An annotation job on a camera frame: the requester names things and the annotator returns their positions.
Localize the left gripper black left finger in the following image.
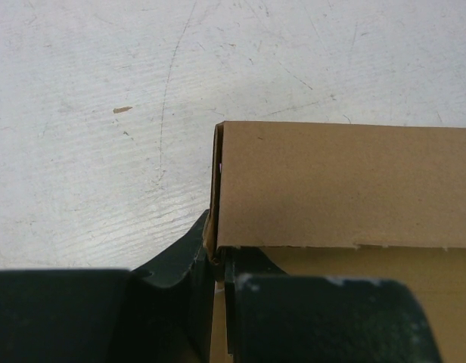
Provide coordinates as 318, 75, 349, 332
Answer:
0, 215, 214, 362

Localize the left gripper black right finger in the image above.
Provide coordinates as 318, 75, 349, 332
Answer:
225, 247, 441, 362

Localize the cardboard box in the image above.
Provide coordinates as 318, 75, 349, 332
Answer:
203, 121, 466, 362

